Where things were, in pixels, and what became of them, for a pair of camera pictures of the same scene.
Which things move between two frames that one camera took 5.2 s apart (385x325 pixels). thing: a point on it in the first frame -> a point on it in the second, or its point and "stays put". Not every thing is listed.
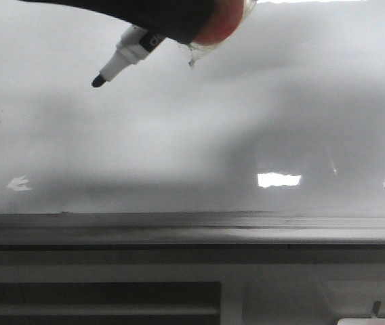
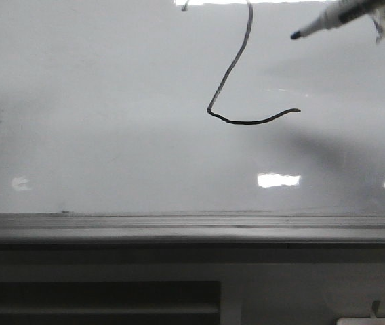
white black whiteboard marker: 134,45 -> 346,12
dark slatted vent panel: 98,303 stays put
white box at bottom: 373,321 stays put
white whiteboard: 304,109 stays put
